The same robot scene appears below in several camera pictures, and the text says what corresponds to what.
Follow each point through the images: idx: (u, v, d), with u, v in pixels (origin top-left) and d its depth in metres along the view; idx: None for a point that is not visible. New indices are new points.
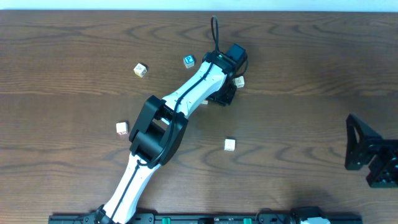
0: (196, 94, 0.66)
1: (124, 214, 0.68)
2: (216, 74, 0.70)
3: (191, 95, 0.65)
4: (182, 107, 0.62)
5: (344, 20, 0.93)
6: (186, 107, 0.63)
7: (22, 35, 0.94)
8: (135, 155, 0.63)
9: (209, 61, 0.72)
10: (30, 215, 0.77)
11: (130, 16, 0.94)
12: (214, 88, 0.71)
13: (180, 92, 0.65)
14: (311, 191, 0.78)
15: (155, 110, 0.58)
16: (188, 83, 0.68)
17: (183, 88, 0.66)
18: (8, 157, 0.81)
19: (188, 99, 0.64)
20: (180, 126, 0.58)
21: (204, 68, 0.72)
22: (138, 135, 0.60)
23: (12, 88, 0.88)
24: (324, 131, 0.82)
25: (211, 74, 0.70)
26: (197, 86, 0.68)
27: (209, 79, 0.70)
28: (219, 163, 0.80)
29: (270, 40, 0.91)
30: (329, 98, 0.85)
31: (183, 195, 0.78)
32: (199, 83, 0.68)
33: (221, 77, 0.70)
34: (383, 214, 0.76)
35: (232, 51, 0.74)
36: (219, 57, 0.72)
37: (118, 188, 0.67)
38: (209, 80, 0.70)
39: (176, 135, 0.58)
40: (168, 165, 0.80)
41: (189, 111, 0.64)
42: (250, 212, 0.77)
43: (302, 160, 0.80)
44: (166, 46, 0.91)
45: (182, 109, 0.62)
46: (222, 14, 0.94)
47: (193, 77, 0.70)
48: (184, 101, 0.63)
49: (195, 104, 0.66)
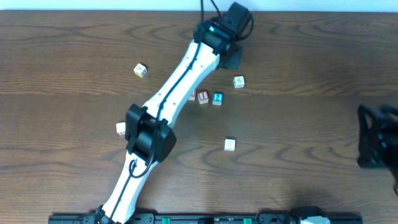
0: (182, 91, 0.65)
1: (125, 213, 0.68)
2: (204, 62, 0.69)
3: (175, 96, 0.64)
4: (165, 112, 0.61)
5: (345, 20, 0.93)
6: (170, 111, 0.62)
7: (23, 35, 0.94)
8: (131, 154, 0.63)
9: (201, 38, 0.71)
10: (30, 215, 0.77)
11: (130, 17, 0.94)
12: (205, 72, 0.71)
13: (163, 93, 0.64)
14: (311, 191, 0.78)
15: (138, 119, 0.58)
16: (173, 76, 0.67)
17: (166, 87, 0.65)
18: (9, 157, 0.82)
19: (173, 100, 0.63)
20: (163, 134, 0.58)
21: (190, 54, 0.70)
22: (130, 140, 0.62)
23: (12, 89, 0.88)
24: (325, 131, 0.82)
25: (198, 61, 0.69)
26: (183, 78, 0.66)
27: (197, 67, 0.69)
28: (219, 163, 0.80)
29: (270, 40, 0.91)
30: (329, 98, 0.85)
31: (183, 195, 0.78)
32: (185, 74, 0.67)
33: (213, 57, 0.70)
34: (383, 214, 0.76)
35: (229, 17, 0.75)
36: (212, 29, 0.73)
37: (117, 188, 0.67)
38: (196, 68, 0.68)
39: (160, 144, 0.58)
40: (168, 165, 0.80)
41: (175, 114, 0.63)
42: (250, 212, 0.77)
43: (302, 160, 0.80)
44: (166, 46, 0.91)
45: (167, 114, 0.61)
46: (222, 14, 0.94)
47: (178, 68, 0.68)
48: (168, 104, 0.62)
49: (182, 102, 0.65)
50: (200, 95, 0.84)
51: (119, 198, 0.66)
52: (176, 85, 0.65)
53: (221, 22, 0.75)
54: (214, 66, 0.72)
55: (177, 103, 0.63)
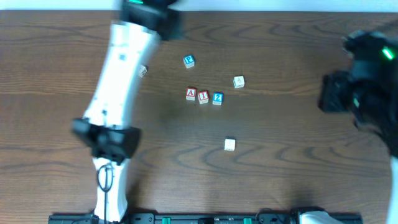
0: (127, 85, 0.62)
1: (117, 210, 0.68)
2: (138, 46, 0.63)
3: None
4: (110, 115, 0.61)
5: (345, 20, 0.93)
6: (114, 113, 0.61)
7: (23, 35, 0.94)
8: (98, 158, 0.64)
9: (126, 17, 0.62)
10: (30, 215, 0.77)
11: None
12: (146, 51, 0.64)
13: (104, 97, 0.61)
14: (311, 191, 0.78)
15: (87, 132, 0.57)
16: (109, 71, 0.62)
17: (106, 88, 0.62)
18: (8, 157, 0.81)
19: (117, 102, 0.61)
20: (118, 139, 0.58)
21: (117, 40, 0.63)
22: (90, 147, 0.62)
23: (12, 89, 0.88)
24: (325, 132, 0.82)
25: (131, 47, 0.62)
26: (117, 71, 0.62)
27: (130, 54, 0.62)
28: (219, 163, 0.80)
29: (270, 40, 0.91)
30: None
31: (183, 195, 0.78)
32: (121, 66, 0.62)
33: (147, 37, 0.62)
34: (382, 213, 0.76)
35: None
36: (135, 7, 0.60)
37: (100, 191, 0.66)
38: (132, 54, 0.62)
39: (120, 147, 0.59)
40: (168, 165, 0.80)
41: (122, 111, 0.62)
42: (250, 212, 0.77)
43: (302, 160, 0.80)
44: (166, 46, 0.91)
45: (115, 117, 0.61)
46: (222, 14, 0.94)
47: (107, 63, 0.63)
48: (112, 107, 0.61)
49: (126, 94, 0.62)
50: (201, 95, 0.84)
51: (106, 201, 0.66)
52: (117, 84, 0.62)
53: None
54: (154, 44, 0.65)
55: (124, 102, 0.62)
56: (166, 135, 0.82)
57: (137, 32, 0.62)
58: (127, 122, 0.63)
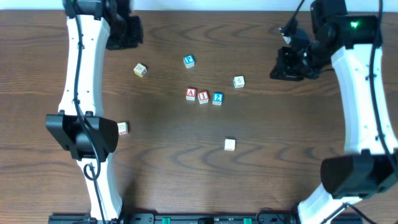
0: (92, 71, 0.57)
1: (113, 209, 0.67)
2: (94, 33, 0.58)
3: (85, 84, 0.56)
4: (84, 105, 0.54)
5: None
6: (87, 101, 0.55)
7: (23, 35, 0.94)
8: (81, 160, 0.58)
9: (101, 12, 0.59)
10: (30, 215, 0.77)
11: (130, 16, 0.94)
12: (103, 37, 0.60)
13: (71, 88, 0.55)
14: (311, 191, 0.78)
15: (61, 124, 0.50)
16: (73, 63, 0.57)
17: (69, 81, 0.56)
18: (8, 157, 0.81)
19: (85, 93, 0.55)
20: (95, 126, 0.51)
21: (72, 33, 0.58)
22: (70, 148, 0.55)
23: (12, 89, 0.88)
24: (325, 132, 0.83)
25: (71, 40, 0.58)
26: (80, 60, 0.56)
27: (87, 42, 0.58)
28: (219, 163, 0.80)
29: (270, 40, 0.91)
30: (328, 98, 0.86)
31: (183, 195, 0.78)
32: (83, 54, 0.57)
33: (99, 23, 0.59)
34: (382, 214, 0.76)
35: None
36: (108, 5, 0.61)
37: (91, 196, 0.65)
38: (87, 43, 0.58)
39: (99, 137, 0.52)
40: (168, 165, 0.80)
41: (96, 100, 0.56)
42: (250, 212, 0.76)
43: (302, 160, 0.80)
44: (166, 46, 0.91)
45: (87, 105, 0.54)
46: (222, 14, 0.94)
47: (69, 56, 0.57)
48: (81, 96, 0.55)
49: (96, 83, 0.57)
50: (201, 95, 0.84)
51: (99, 206, 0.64)
52: (79, 73, 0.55)
53: None
54: (107, 34, 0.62)
55: (92, 89, 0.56)
56: (166, 136, 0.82)
57: (87, 21, 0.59)
58: (101, 111, 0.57)
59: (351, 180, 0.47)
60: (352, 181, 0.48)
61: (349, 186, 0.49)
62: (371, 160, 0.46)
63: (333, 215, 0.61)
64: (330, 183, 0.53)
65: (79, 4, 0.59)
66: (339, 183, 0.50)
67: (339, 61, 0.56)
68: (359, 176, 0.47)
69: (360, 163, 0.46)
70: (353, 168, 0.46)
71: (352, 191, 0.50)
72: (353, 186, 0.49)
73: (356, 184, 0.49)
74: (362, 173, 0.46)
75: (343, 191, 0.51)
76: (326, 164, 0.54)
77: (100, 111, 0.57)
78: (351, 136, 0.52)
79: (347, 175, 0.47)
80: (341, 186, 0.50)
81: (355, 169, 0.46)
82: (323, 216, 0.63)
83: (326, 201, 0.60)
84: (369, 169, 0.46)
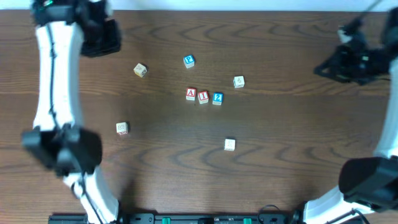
0: (69, 79, 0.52)
1: (111, 213, 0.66)
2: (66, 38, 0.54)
3: (60, 93, 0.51)
4: (60, 114, 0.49)
5: (345, 20, 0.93)
6: (63, 111, 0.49)
7: (23, 36, 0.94)
8: (68, 177, 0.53)
9: (73, 18, 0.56)
10: (30, 215, 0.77)
11: (130, 16, 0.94)
12: (77, 42, 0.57)
13: (43, 102, 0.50)
14: (311, 191, 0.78)
15: (38, 142, 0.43)
16: (46, 74, 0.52)
17: (43, 96, 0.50)
18: (9, 157, 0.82)
19: (62, 104, 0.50)
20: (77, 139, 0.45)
21: (43, 43, 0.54)
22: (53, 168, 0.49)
23: (12, 89, 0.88)
24: (325, 132, 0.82)
25: (45, 50, 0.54)
26: (53, 70, 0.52)
27: (61, 49, 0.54)
28: (219, 163, 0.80)
29: (270, 40, 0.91)
30: (329, 97, 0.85)
31: (183, 195, 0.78)
32: (55, 63, 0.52)
33: (71, 29, 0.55)
34: (384, 214, 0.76)
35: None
36: (79, 10, 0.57)
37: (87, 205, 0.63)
38: (60, 50, 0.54)
39: (84, 149, 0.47)
40: (168, 165, 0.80)
41: (74, 107, 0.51)
42: (250, 212, 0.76)
43: (303, 160, 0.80)
44: (166, 46, 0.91)
45: (64, 116, 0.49)
46: (222, 14, 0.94)
47: (41, 68, 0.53)
48: (56, 106, 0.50)
49: (73, 91, 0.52)
50: (200, 95, 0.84)
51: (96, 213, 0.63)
52: (52, 84, 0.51)
53: None
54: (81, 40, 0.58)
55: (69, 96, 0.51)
56: (166, 135, 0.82)
57: (61, 28, 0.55)
58: (80, 120, 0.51)
59: (370, 182, 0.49)
60: (371, 183, 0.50)
61: (367, 189, 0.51)
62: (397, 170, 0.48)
63: (338, 219, 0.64)
64: (347, 184, 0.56)
65: (50, 12, 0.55)
66: (358, 183, 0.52)
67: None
68: (377, 180, 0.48)
69: (384, 171, 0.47)
70: (375, 173, 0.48)
71: (368, 198, 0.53)
72: (370, 190, 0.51)
73: (374, 189, 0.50)
74: (383, 178, 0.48)
75: (359, 193, 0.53)
76: (349, 165, 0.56)
77: (80, 121, 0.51)
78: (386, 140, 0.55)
79: (369, 176, 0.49)
80: (359, 187, 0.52)
81: (377, 172, 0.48)
82: (327, 219, 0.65)
83: (334, 204, 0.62)
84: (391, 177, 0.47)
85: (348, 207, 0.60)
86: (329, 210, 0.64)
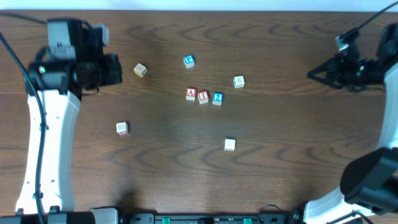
0: (64, 152, 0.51)
1: None
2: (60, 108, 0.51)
3: (50, 175, 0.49)
4: (45, 201, 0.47)
5: (345, 20, 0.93)
6: (50, 199, 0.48)
7: (23, 36, 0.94)
8: None
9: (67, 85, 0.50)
10: None
11: (130, 17, 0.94)
12: (70, 114, 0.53)
13: (31, 180, 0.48)
14: (311, 191, 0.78)
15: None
16: (33, 149, 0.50)
17: (30, 167, 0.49)
18: (9, 157, 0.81)
19: (50, 182, 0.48)
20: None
21: (35, 113, 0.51)
22: None
23: (12, 89, 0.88)
24: (325, 132, 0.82)
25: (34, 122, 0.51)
26: (43, 150, 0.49)
27: (51, 121, 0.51)
28: (219, 163, 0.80)
29: (270, 40, 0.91)
30: (329, 97, 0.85)
31: (183, 195, 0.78)
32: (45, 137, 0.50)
33: (66, 99, 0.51)
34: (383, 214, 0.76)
35: (61, 32, 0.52)
36: (76, 76, 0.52)
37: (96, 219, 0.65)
38: (53, 124, 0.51)
39: None
40: (168, 165, 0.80)
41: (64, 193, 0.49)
42: (250, 212, 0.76)
43: (303, 160, 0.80)
44: (166, 46, 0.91)
45: (50, 196, 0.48)
46: (222, 14, 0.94)
47: (31, 139, 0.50)
48: (45, 186, 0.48)
49: (64, 172, 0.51)
50: (201, 95, 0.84)
51: None
52: (41, 153, 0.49)
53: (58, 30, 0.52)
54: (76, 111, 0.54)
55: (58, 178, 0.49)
56: (166, 136, 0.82)
57: (54, 96, 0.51)
58: (69, 200, 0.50)
59: (374, 173, 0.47)
60: (374, 176, 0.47)
61: (369, 184, 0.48)
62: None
63: (337, 219, 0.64)
64: (348, 185, 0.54)
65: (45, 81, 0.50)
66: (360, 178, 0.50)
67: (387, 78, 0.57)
68: (380, 171, 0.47)
69: (388, 158, 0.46)
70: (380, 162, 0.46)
71: (370, 200, 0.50)
72: (373, 188, 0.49)
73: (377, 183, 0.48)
74: (387, 168, 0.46)
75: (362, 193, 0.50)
76: (351, 167, 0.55)
77: (69, 200, 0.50)
78: (387, 134, 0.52)
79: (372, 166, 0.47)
80: (360, 183, 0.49)
81: (381, 161, 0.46)
82: (327, 219, 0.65)
83: (334, 206, 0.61)
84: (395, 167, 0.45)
85: (348, 210, 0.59)
86: (329, 211, 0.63)
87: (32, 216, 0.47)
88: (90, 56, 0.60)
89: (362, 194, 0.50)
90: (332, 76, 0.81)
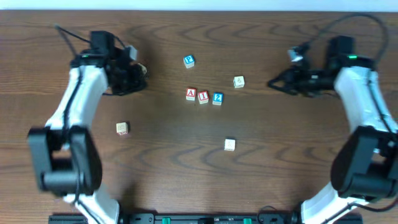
0: (89, 107, 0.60)
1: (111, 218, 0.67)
2: (92, 73, 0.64)
3: (77, 105, 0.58)
4: (71, 120, 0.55)
5: (345, 20, 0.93)
6: (74, 119, 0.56)
7: (23, 36, 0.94)
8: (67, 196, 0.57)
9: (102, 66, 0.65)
10: (30, 215, 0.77)
11: (130, 17, 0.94)
12: (97, 87, 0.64)
13: (61, 109, 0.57)
14: (311, 191, 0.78)
15: (43, 139, 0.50)
16: (66, 94, 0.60)
17: (60, 109, 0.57)
18: (9, 157, 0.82)
19: (74, 114, 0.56)
20: (81, 137, 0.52)
21: (73, 75, 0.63)
22: (48, 177, 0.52)
23: (12, 89, 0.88)
24: (325, 132, 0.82)
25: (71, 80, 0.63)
26: (76, 93, 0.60)
27: (87, 78, 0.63)
28: (219, 164, 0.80)
29: (270, 40, 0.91)
30: (329, 97, 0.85)
31: (183, 195, 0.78)
32: (78, 88, 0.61)
33: (98, 71, 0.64)
34: (383, 214, 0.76)
35: (99, 38, 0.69)
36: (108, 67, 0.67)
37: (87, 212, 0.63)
38: (87, 80, 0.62)
39: (84, 155, 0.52)
40: (168, 165, 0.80)
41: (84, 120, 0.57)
42: (250, 212, 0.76)
43: (303, 160, 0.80)
44: (166, 46, 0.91)
45: (75, 116, 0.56)
46: (222, 14, 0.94)
47: (68, 89, 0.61)
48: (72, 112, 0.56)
49: (89, 114, 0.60)
50: (201, 95, 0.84)
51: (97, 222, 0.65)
52: (73, 97, 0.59)
53: (98, 38, 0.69)
54: (103, 87, 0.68)
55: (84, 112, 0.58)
56: (166, 136, 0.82)
57: (89, 68, 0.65)
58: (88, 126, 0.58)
59: (359, 155, 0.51)
60: (360, 157, 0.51)
61: (359, 169, 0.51)
62: (376, 134, 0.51)
63: (335, 216, 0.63)
64: (336, 182, 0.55)
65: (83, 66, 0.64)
66: (347, 167, 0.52)
67: (342, 81, 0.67)
68: (364, 150, 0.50)
69: (367, 136, 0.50)
70: (360, 139, 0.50)
71: (359, 189, 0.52)
72: (362, 170, 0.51)
73: (365, 165, 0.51)
74: (369, 145, 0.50)
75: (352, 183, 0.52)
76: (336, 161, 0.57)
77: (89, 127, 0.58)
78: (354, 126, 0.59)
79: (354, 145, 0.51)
80: (351, 170, 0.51)
81: (361, 140, 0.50)
82: (325, 216, 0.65)
83: (330, 201, 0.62)
84: (374, 142, 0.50)
85: (342, 203, 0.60)
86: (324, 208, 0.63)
87: (53, 137, 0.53)
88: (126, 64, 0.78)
89: (354, 183, 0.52)
90: (290, 86, 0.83)
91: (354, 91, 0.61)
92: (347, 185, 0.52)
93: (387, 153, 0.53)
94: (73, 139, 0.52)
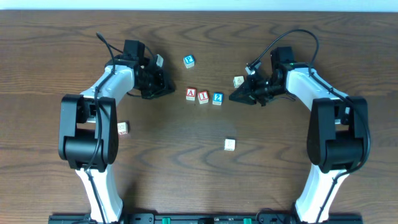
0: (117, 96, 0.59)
1: (113, 210, 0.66)
2: (124, 69, 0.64)
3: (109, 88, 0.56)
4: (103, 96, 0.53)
5: (345, 19, 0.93)
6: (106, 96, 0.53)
7: (23, 36, 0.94)
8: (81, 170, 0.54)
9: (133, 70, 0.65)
10: (30, 215, 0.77)
11: (130, 17, 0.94)
12: (125, 83, 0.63)
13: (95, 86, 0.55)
14: None
15: (74, 106, 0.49)
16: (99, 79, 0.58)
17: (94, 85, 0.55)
18: (9, 157, 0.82)
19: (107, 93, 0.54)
20: (109, 108, 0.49)
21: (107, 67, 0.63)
22: (69, 146, 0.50)
23: (12, 89, 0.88)
24: None
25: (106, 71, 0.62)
26: (108, 79, 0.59)
27: (120, 71, 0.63)
28: (219, 164, 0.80)
29: (270, 40, 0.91)
30: None
31: (183, 195, 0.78)
32: (111, 77, 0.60)
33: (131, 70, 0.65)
34: (383, 214, 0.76)
35: (132, 44, 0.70)
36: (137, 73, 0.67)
37: (91, 200, 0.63)
38: (120, 73, 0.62)
39: (107, 128, 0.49)
40: (168, 165, 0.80)
41: None
42: (250, 212, 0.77)
43: (302, 160, 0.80)
44: (166, 46, 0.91)
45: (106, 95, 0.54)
46: (222, 14, 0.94)
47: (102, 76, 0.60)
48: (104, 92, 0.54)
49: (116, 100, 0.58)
50: (200, 95, 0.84)
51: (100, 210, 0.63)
52: (107, 81, 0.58)
53: (131, 43, 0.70)
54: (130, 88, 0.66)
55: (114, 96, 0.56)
56: (166, 136, 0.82)
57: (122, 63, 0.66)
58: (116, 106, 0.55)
59: (324, 124, 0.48)
60: (324, 127, 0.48)
61: (328, 137, 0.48)
62: (331, 102, 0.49)
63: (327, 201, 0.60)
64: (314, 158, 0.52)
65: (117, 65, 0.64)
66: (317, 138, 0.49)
67: (291, 85, 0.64)
68: (327, 119, 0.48)
69: (324, 105, 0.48)
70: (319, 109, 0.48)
71: (338, 158, 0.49)
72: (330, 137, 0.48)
73: (332, 132, 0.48)
74: (325, 113, 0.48)
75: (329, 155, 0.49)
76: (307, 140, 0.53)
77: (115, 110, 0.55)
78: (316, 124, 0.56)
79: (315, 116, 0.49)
80: (322, 140, 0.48)
81: (319, 110, 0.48)
82: (319, 204, 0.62)
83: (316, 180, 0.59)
84: (331, 109, 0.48)
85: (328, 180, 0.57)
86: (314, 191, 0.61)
87: (83, 107, 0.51)
88: (150, 70, 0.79)
89: (329, 154, 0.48)
90: (247, 94, 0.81)
91: (301, 84, 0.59)
92: (324, 158, 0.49)
93: (347, 121, 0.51)
94: (102, 109, 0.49)
